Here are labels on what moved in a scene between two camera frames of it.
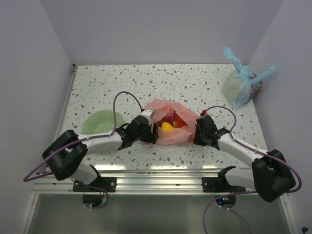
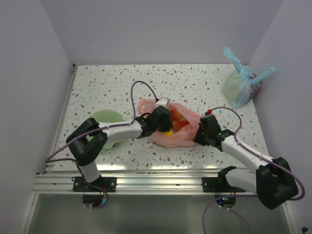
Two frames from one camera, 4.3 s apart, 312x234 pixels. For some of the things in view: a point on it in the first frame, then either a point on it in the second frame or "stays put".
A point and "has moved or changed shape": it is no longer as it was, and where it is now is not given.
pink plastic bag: (179, 136) stays put
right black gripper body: (204, 135) stays put
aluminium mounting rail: (132, 181) stays put
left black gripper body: (140, 136) → (165, 126)
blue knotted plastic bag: (242, 82) stays put
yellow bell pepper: (166, 126) has moved or changed shape
